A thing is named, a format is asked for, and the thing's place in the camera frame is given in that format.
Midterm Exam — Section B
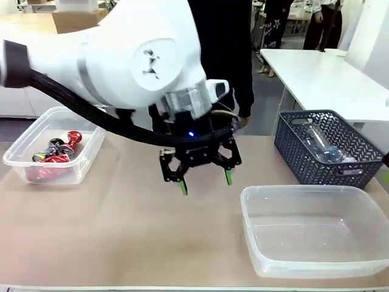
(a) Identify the clear plastic bin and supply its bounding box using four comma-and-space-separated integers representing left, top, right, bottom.
239, 184, 389, 279
2, 106, 106, 186

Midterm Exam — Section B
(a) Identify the crushed clear plastic bottle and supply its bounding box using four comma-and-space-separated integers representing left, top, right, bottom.
336, 156, 367, 178
303, 119, 346, 164

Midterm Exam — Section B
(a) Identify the large white table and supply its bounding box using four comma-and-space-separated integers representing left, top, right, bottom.
259, 47, 389, 124

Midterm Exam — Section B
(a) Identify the black braided cable sleeve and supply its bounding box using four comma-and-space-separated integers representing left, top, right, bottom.
27, 67, 235, 147

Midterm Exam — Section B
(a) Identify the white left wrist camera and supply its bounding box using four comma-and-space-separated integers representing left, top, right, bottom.
205, 79, 230, 103

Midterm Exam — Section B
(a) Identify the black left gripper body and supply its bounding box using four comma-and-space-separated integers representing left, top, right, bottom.
148, 105, 227, 169

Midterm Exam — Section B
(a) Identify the crushed silver black can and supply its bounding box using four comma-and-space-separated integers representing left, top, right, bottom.
47, 137, 66, 153

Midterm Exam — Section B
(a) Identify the dark woven plastic basket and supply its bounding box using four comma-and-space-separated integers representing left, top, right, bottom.
274, 109, 385, 190

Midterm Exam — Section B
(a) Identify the wooden top white counter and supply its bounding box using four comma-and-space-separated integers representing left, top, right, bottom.
0, 13, 61, 119

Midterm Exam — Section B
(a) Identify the flattened red can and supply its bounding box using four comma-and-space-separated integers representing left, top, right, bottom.
43, 154, 70, 165

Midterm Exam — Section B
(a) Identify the crushed silver red can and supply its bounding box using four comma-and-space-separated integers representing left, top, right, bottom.
58, 144, 76, 159

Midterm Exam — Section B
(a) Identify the bystander in star-print dress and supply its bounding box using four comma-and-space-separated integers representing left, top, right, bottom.
261, 0, 295, 50

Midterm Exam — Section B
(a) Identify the bystander in white jacket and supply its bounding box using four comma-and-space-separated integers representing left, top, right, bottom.
302, 0, 343, 51

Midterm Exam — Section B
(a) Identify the cardboard box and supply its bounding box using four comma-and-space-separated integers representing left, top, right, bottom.
52, 8, 108, 35

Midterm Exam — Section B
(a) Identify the person in black top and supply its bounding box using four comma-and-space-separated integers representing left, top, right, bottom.
185, 0, 255, 119

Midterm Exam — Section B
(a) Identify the beige gripper cable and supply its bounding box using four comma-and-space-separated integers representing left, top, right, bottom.
212, 109, 241, 126

